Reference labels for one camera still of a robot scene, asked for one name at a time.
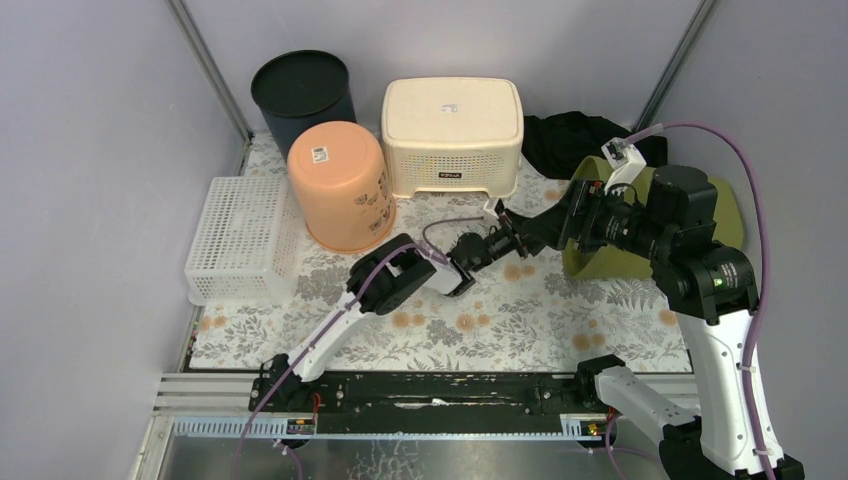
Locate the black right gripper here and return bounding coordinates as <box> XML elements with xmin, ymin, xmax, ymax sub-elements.
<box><xmin>521</xmin><ymin>175</ymin><xmax>672</xmax><ymax>260</ymax></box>

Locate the green ribbed waste bin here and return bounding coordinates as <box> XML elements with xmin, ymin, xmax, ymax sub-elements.
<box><xmin>562</xmin><ymin>156</ymin><xmax>745</xmax><ymax>280</ymax></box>

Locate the cream perforated plastic basket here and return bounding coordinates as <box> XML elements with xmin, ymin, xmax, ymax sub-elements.
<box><xmin>381</xmin><ymin>77</ymin><xmax>524</xmax><ymax>198</ymax></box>

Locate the orange bucket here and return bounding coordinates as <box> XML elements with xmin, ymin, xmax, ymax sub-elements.
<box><xmin>286</xmin><ymin>121</ymin><xmax>396</xmax><ymax>254</ymax></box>

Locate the dark blue cylindrical bin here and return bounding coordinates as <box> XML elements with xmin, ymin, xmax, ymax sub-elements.
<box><xmin>250</xmin><ymin>50</ymin><xmax>357</xmax><ymax>156</ymax></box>

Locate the white perforated basket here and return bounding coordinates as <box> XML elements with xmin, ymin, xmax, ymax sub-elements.
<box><xmin>184</xmin><ymin>175</ymin><xmax>305</xmax><ymax>306</ymax></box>

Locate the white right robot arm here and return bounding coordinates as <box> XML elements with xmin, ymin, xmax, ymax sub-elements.
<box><xmin>517</xmin><ymin>166</ymin><xmax>805</xmax><ymax>479</ymax></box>

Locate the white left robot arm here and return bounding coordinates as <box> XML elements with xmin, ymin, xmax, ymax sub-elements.
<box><xmin>255</xmin><ymin>219</ymin><xmax>544</xmax><ymax>411</ymax></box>

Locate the black cloth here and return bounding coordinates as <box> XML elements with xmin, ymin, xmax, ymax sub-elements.
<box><xmin>521</xmin><ymin>111</ymin><xmax>632</xmax><ymax>180</ymax></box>

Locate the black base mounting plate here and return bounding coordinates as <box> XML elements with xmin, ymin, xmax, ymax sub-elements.
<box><xmin>248</xmin><ymin>371</ymin><xmax>612</xmax><ymax>423</ymax></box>

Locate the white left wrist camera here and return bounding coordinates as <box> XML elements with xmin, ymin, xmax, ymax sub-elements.
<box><xmin>482</xmin><ymin>198</ymin><xmax>506</xmax><ymax>225</ymax></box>

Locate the slotted aluminium cable rail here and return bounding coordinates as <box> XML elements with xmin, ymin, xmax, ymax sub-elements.
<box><xmin>168</xmin><ymin>413</ymin><xmax>607</xmax><ymax>442</ymax></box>

